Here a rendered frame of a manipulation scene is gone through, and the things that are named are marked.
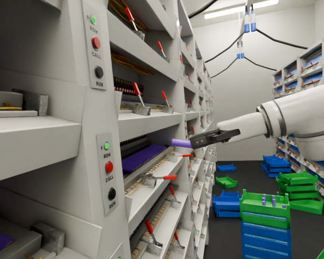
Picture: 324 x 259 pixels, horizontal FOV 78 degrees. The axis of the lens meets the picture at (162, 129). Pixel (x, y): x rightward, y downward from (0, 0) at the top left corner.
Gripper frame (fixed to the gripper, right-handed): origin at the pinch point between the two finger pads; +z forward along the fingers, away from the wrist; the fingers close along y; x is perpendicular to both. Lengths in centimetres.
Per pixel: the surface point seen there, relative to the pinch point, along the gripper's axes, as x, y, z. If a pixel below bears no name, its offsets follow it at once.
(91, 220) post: 3.3, 29.0, 12.9
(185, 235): 44, -37, 26
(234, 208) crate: 94, -160, 12
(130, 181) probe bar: 4.1, 7.5, 18.0
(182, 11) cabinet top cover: -68, -71, -3
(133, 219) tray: 9.8, 16.5, 14.7
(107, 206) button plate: 3.0, 25.7, 12.4
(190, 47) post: -61, -111, 2
